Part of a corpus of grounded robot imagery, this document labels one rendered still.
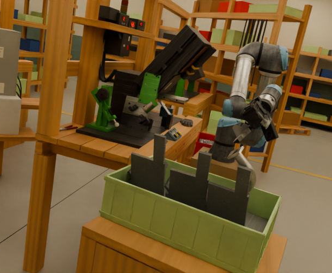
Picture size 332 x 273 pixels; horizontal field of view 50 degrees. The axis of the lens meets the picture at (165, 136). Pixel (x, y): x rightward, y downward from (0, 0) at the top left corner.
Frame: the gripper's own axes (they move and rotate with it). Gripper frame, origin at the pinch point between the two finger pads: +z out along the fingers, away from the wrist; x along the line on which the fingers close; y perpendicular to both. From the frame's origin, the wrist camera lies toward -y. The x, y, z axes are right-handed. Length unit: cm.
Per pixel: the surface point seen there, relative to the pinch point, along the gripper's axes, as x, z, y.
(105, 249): -45, 48, 2
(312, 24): -275, -970, -109
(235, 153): 1.2, 13.5, 1.8
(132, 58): -683, -745, 151
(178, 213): -22.1, 29.6, -3.4
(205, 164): -11.6, 14.9, 3.1
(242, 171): 1.1, 16.7, -4.0
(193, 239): -22.1, 32.4, -13.2
